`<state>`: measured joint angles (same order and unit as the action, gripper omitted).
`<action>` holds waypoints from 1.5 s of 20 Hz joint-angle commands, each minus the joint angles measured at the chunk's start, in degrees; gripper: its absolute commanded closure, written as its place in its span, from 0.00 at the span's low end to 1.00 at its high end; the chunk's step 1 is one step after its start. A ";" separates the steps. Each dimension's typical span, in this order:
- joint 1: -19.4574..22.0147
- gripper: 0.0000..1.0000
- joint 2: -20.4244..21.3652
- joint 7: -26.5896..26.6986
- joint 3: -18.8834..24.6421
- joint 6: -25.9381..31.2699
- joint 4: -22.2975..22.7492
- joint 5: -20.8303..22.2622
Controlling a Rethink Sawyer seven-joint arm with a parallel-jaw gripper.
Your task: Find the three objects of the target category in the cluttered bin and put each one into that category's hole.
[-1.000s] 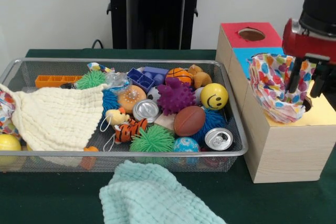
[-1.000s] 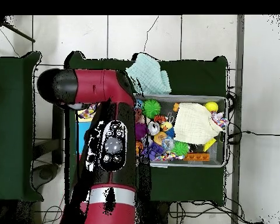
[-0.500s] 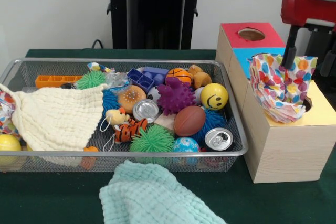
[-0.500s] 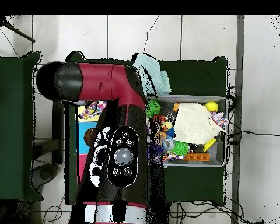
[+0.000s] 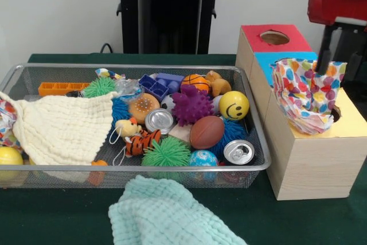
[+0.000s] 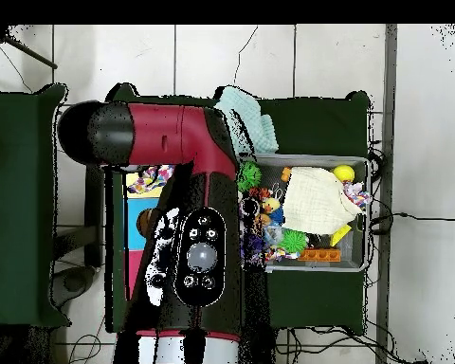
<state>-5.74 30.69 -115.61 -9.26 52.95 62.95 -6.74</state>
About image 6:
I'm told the green spiky ball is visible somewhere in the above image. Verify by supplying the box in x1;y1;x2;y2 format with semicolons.
238;160;264;193
280;229;307;254

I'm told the shallow wire mesh bin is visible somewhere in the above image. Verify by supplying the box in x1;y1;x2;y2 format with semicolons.
238;154;369;272

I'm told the green cloth side table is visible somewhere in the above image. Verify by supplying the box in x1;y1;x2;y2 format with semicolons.
0;84;69;329

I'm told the black cable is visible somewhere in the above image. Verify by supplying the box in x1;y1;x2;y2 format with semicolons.
371;210;455;226

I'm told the mint green knitted cloth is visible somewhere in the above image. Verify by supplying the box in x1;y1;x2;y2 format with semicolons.
211;85;281;155

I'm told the wooden box with three holes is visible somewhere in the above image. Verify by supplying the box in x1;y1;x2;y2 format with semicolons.
123;170;175;302

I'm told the orange plastic tray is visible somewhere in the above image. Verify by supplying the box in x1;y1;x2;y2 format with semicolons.
299;248;342;264

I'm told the plain yellow ball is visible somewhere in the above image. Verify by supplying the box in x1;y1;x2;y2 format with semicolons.
333;164;356;183

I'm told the colourful polka dot cloth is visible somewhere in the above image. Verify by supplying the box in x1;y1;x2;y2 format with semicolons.
126;165;175;195

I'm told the cream knitted cloth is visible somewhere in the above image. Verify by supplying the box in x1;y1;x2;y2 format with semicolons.
282;166;361;236

